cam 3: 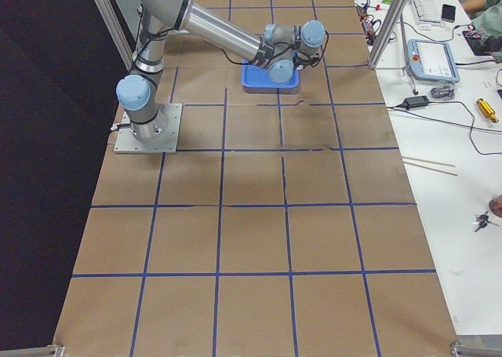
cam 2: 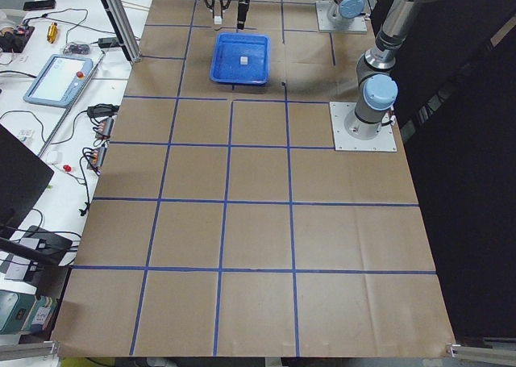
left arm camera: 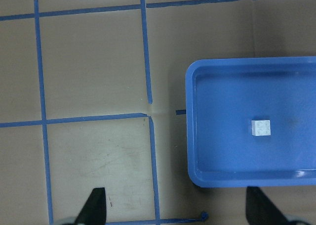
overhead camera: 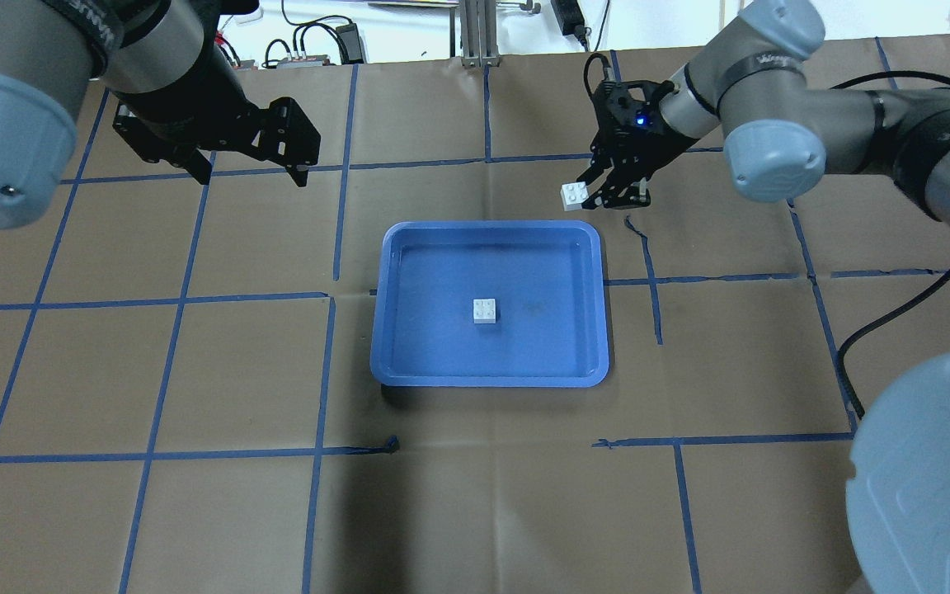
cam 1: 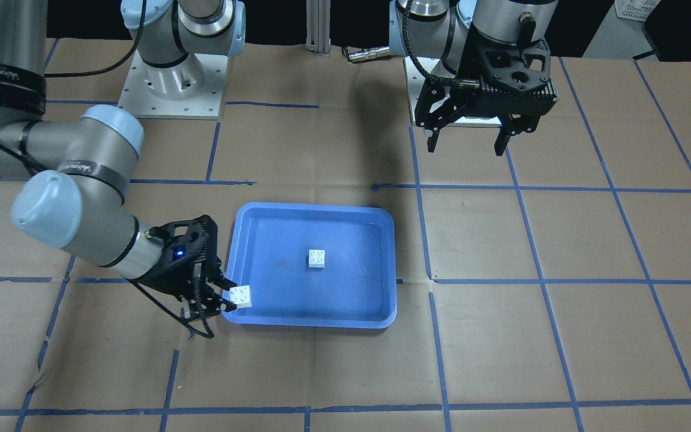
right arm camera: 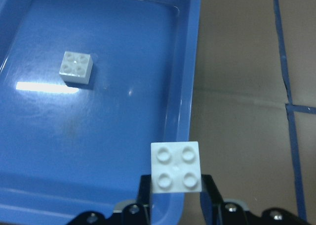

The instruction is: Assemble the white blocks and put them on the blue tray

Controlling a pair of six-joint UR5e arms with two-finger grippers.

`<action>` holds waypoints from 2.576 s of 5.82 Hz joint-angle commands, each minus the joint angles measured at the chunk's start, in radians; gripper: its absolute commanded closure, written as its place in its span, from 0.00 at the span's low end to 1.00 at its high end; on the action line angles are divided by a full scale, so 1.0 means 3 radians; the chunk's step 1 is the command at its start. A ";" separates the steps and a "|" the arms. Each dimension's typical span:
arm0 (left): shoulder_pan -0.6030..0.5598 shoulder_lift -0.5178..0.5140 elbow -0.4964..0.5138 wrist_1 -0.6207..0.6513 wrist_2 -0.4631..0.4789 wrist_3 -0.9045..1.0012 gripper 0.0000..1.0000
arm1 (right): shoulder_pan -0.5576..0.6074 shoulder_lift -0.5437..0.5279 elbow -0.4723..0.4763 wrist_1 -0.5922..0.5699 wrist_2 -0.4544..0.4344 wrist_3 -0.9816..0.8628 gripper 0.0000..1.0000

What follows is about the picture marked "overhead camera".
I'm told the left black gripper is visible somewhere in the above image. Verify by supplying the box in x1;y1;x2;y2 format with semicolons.
112;45;322;188

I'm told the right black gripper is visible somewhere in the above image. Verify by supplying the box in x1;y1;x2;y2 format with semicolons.
576;79;690;210

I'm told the white block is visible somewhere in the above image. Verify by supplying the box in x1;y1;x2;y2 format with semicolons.
559;181;590;213
472;298;499;324

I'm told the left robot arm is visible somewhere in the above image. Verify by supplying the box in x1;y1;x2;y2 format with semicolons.
0;1;321;229

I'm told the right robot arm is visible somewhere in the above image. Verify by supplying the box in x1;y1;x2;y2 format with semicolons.
561;1;950;593

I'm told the blue plastic tray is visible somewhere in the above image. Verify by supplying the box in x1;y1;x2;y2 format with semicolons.
369;219;610;389

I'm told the black power adapter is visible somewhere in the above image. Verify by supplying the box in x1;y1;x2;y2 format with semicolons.
550;0;587;44

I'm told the brown paper mat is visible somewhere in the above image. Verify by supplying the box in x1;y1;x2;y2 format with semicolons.
0;54;950;593

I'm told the aluminium frame post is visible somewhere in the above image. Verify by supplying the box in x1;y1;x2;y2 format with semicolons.
459;0;501;68

